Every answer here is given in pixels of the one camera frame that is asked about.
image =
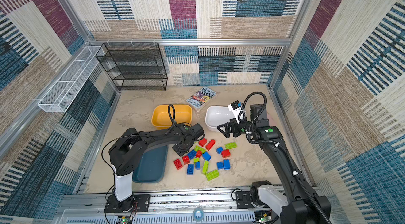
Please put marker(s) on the blue brick lower-right small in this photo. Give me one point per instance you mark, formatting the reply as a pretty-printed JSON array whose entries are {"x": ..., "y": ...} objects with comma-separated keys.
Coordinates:
[{"x": 220, "y": 165}]

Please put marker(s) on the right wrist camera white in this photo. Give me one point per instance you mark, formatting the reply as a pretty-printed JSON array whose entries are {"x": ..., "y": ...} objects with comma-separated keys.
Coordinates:
[{"x": 238, "y": 111}]

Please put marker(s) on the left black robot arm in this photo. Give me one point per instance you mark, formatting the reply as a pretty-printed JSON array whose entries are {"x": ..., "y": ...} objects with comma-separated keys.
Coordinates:
[{"x": 127, "y": 151}]

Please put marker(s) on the green long centre brick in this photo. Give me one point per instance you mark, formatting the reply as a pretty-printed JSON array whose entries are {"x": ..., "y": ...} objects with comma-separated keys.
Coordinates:
[{"x": 198, "y": 148}]

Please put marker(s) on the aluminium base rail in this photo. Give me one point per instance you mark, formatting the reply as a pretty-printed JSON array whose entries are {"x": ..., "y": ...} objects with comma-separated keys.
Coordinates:
[{"x": 224, "y": 205}]

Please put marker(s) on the red lego brick right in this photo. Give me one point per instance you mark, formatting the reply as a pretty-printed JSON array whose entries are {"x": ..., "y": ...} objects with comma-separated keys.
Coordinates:
[{"x": 226, "y": 153}]

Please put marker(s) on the yellow plastic bin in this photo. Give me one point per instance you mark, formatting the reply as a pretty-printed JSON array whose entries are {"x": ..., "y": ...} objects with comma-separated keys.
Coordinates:
[{"x": 161, "y": 119}]

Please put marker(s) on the green upright long brick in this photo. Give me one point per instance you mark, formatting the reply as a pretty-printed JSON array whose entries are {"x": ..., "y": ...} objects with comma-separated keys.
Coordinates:
[{"x": 205, "y": 167}]

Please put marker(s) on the black wire shelf rack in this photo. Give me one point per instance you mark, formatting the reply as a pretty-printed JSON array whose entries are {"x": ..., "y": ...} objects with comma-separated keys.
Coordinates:
[{"x": 134, "y": 66}]

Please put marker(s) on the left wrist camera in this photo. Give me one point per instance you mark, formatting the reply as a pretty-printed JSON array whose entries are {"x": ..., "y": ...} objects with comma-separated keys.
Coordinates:
[{"x": 198, "y": 132}]

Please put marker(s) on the white plastic bin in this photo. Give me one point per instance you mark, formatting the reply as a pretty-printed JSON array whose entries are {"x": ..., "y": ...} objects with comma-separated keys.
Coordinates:
[{"x": 217, "y": 115}]

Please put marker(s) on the green lego brick right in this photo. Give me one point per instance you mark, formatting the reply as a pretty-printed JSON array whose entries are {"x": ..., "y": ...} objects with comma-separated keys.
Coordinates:
[{"x": 230, "y": 145}]

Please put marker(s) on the dark teal plastic bin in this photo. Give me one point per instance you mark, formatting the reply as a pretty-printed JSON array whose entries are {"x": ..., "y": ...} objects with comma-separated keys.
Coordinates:
[{"x": 152, "y": 166}]

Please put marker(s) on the paperback children's book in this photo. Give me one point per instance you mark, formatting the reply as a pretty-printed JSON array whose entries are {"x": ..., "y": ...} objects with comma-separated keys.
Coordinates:
[{"x": 199, "y": 99}]

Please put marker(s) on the blue tall brick lower-right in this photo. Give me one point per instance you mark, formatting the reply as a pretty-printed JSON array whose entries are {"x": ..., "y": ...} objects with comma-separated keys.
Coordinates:
[{"x": 226, "y": 164}]

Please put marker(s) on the red square lego brick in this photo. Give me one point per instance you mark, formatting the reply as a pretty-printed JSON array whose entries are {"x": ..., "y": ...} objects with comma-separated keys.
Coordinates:
[{"x": 202, "y": 142}]

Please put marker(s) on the small red centre brick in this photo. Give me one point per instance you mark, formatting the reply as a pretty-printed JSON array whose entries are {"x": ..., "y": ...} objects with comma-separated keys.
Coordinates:
[{"x": 199, "y": 154}]

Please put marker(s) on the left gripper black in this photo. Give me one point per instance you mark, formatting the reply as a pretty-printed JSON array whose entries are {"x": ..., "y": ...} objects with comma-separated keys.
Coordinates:
[{"x": 180, "y": 151}]

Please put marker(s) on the white wire mesh basket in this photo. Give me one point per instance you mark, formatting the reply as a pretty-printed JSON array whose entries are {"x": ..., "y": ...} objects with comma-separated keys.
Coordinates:
[{"x": 64, "y": 91}]

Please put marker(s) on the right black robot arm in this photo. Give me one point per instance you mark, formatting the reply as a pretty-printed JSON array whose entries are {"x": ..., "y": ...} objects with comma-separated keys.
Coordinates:
[{"x": 300, "y": 203}]

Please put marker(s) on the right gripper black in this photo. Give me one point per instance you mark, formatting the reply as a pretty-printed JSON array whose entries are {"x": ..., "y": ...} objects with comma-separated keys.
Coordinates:
[{"x": 232, "y": 129}]

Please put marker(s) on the small blue lego brick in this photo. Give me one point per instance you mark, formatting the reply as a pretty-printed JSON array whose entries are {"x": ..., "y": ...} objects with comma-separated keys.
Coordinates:
[{"x": 219, "y": 150}]

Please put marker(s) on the small blue brick lower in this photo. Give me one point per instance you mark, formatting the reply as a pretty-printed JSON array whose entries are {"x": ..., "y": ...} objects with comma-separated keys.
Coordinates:
[{"x": 197, "y": 165}]

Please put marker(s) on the green long brick bottom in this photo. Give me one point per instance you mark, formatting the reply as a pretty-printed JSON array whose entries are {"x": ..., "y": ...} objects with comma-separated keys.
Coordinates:
[{"x": 212, "y": 175}]

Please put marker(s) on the red long lego brick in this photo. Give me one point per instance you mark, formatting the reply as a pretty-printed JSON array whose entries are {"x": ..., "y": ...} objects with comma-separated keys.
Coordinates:
[{"x": 210, "y": 144}]

